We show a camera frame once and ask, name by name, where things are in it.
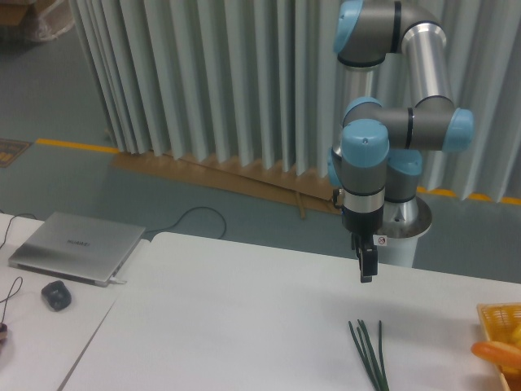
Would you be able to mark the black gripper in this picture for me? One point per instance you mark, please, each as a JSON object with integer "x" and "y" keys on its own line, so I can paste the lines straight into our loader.
{"x": 365, "y": 250}

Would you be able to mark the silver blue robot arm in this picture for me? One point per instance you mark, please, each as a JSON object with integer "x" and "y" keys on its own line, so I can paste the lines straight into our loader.
{"x": 376, "y": 161}

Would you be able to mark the person's hand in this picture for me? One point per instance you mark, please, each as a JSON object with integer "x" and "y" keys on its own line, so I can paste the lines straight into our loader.
{"x": 4, "y": 330}

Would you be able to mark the brown cardboard sheet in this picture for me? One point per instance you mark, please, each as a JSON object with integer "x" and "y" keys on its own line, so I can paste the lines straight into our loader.
{"x": 306, "y": 191}

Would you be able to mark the green chive stalks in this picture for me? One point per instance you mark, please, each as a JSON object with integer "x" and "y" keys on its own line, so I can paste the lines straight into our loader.
{"x": 371, "y": 358}

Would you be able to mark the yellow woven basket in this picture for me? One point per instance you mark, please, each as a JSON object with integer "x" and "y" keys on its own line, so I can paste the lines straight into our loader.
{"x": 498, "y": 321}

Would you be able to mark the grey folding partition screen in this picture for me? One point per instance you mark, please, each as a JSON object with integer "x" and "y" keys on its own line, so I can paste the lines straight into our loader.
{"x": 258, "y": 81}

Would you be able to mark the silver Huawei laptop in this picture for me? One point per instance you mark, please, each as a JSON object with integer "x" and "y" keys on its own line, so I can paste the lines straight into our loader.
{"x": 86, "y": 249}

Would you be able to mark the black computer mouse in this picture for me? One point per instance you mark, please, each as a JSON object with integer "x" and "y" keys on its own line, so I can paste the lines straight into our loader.
{"x": 56, "y": 295}

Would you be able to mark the floor warning sticker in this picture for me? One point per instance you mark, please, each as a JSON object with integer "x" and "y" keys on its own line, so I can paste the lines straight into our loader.
{"x": 11, "y": 150}

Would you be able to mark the wrapped cardboard boxes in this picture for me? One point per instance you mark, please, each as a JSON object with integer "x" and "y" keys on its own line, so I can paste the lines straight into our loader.
{"x": 35, "y": 21}

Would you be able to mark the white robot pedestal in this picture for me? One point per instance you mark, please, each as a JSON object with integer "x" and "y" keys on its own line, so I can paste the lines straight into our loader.
{"x": 403, "y": 225}

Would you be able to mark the white usb cable plug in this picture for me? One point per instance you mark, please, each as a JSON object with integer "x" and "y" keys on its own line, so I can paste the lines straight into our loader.
{"x": 114, "y": 280}

